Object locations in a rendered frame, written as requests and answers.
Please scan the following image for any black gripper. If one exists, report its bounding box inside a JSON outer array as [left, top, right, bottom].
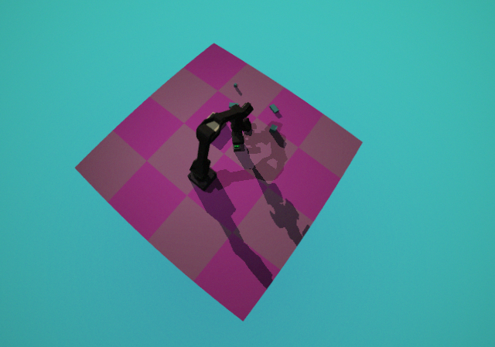
[[230, 123, 244, 145]]

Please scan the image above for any beige square tray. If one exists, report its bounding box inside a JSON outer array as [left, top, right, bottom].
[[206, 112, 219, 132]]

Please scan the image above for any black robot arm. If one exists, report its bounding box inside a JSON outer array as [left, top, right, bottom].
[[189, 102, 254, 183]]

